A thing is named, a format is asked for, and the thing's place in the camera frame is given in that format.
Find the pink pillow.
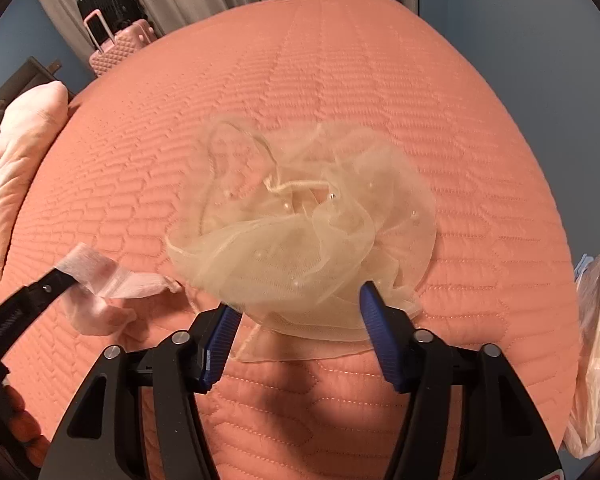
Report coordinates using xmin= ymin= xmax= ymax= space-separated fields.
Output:
xmin=0 ymin=80 xmax=71 ymax=281

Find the pink quilted suitcase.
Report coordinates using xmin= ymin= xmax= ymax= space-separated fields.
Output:
xmin=83 ymin=8 xmax=158 ymax=78

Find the dark furniture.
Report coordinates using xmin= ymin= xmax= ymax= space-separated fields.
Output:
xmin=0 ymin=56 xmax=76 ymax=181

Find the cream tulle scrunchie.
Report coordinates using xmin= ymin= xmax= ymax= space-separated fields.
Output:
xmin=165 ymin=117 xmax=438 ymax=363

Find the black suitcase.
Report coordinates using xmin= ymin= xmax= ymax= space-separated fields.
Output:
xmin=76 ymin=0 xmax=148 ymax=31

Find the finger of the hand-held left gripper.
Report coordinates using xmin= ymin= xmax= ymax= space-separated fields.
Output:
xmin=19 ymin=267 xmax=83 ymax=307

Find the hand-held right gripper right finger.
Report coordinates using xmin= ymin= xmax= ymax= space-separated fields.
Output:
xmin=358 ymin=280 xmax=563 ymax=480

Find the pale pink frayed cloth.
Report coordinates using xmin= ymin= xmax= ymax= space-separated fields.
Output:
xmin=55 ymin=242 xmax=183 ymax=338

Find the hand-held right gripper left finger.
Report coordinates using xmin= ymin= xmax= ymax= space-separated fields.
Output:
xmin=40 ymin=302 xmax=243 ymax=480

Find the pink quilted bedspread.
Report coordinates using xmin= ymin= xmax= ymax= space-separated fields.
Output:
xmin=0 ymin=0 xmax=583 ymax=480

